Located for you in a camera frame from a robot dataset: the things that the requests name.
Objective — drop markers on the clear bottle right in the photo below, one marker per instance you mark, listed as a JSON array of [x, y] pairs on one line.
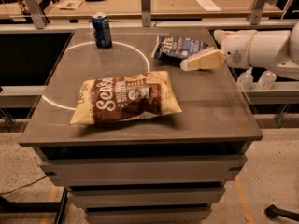
[[267, 80]]

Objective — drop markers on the clear bottle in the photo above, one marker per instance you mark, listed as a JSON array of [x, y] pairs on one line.
[[245, 80], [267, 80]]

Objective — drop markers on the grey metal bracket left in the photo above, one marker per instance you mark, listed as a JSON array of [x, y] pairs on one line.
[[36, 13]]

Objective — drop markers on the white envelope paper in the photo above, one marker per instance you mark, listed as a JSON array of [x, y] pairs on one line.
[[208, 5]]

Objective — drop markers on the small paper packet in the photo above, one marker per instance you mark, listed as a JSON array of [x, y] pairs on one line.
[[69, 5]]

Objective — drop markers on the brown chip bag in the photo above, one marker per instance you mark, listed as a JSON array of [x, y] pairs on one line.
[[112, 99]]

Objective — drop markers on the grey drawer cabinet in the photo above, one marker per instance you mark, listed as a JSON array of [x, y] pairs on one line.
[[163, 169]]

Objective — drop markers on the blue chip bag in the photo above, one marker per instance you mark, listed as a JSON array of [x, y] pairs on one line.
[[177, 47]]

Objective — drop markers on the black chair base leg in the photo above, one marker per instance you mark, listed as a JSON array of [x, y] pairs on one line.
[[273, 212]]

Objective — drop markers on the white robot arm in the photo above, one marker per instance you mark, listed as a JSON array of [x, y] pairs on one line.
[[276, 51]]

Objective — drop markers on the clear bottle left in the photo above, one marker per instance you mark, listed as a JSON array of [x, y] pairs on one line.
[[245, 80]]

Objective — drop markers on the grey metal bracket middle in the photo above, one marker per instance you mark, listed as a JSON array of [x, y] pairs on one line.
[[146, 13]]

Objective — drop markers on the blue pepsi can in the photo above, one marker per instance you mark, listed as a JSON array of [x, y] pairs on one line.
[[101, 31]]

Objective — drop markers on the wooden desk background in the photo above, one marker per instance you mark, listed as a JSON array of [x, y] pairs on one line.
[[118, 9]]

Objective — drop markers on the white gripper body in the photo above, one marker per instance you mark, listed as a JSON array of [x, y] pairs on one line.
[[237, 48]]

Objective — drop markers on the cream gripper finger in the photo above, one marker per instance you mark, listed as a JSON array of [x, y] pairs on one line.
[[220, 35], [205, 60]]

